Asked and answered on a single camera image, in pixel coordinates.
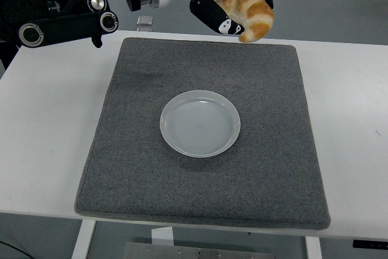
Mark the grey metal plate with screws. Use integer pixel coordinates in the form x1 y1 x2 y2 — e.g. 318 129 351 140
122 241 277 259

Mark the white table bracket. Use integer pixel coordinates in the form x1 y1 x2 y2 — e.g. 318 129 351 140
150 227 175 246

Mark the pale grey round plate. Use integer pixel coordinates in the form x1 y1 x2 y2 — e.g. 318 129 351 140
159 90 241 159

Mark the black table control panel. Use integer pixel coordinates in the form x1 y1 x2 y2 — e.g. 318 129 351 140
353 240 388 249

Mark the white table leg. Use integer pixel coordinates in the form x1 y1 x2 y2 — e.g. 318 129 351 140
304 236 323 259
71 218 97 259

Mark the grey felt mat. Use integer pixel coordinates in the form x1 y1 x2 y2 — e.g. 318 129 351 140
74 37 332 231

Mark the golden croissant bread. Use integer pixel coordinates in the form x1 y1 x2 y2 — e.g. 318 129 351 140
216 0 275 44

